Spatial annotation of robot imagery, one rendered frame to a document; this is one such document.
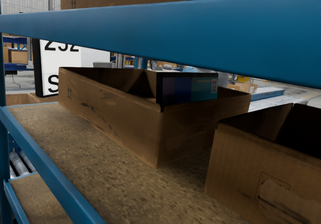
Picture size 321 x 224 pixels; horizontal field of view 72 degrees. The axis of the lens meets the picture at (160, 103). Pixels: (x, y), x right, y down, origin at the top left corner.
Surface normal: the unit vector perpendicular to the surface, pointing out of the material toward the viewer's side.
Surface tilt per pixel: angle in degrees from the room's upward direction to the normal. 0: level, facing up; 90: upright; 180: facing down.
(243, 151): 90
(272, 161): 90
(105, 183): 0
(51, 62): 86
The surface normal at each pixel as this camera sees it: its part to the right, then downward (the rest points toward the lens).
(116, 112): -0.71, 0.10
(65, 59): 0.90, 0.14
